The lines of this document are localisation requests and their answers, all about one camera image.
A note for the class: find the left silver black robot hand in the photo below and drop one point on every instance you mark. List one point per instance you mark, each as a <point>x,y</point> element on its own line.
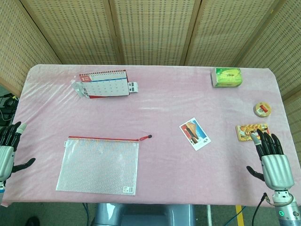
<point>5,157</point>

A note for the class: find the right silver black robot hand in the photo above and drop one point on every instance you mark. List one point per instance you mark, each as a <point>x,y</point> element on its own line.
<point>277,169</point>

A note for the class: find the clear mesh zipper pouch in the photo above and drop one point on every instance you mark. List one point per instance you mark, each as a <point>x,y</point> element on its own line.
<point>98,164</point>

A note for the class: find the orange snack box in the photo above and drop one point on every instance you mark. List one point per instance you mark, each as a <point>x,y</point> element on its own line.
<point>244,133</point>

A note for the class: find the black floor equipment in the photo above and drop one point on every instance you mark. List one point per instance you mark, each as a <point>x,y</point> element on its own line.
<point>8,106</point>

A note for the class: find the round wooden tin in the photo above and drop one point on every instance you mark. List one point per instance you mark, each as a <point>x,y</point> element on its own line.
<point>262,109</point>

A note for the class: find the black object on floor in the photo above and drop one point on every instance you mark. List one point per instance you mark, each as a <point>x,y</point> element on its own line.
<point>33,221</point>

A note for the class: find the white table leg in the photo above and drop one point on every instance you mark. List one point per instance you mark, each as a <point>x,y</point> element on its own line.
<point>209,215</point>

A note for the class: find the picture card white border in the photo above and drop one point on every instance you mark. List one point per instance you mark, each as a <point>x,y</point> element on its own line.
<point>194,133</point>

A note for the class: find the clear plastic blister pack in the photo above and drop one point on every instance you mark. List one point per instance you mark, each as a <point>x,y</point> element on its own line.
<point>78,88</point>

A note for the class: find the green tissue pack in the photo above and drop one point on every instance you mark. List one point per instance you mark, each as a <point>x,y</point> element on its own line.
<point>227,77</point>

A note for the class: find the woven bamboo screen panel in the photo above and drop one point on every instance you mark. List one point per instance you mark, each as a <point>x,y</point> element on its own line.
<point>77,30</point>
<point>225,30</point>
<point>14,47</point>
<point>152,30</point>
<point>282,47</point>

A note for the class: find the red desk calendar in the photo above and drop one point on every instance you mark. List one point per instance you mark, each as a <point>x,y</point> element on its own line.
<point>105,86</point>

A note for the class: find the pink tablecloth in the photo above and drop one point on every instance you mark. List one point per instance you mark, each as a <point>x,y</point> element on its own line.
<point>164,106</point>

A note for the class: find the grey robot torso base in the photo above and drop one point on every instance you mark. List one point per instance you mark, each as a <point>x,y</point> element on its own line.
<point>145,215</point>

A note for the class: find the white black small package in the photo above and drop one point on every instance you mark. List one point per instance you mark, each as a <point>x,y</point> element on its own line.
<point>133,87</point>

